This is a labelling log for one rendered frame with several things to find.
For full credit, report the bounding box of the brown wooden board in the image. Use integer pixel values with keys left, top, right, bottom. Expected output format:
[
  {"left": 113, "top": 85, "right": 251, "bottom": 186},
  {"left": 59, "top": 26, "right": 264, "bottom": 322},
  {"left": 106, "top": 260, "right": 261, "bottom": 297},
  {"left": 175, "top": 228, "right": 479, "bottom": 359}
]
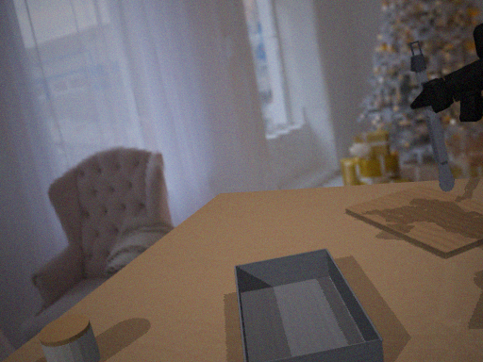
[{"left": 345, "top": 185, "right": 483, "bottom": 259}]

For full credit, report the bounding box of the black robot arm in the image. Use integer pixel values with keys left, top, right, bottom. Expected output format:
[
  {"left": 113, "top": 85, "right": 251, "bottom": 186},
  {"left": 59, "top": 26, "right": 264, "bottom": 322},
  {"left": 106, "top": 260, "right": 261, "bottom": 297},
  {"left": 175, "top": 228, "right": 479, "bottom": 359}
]
[{"left": 454, "top": 24, "right": 483, "bottom": 122}]

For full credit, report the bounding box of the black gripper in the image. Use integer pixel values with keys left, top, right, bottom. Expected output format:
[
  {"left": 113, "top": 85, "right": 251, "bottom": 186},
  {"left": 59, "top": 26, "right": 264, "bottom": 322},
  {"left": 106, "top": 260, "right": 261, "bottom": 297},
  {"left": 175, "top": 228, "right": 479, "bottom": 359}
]
[{"left": 410, "top": 62, "right": 483, "bottom": 113}]

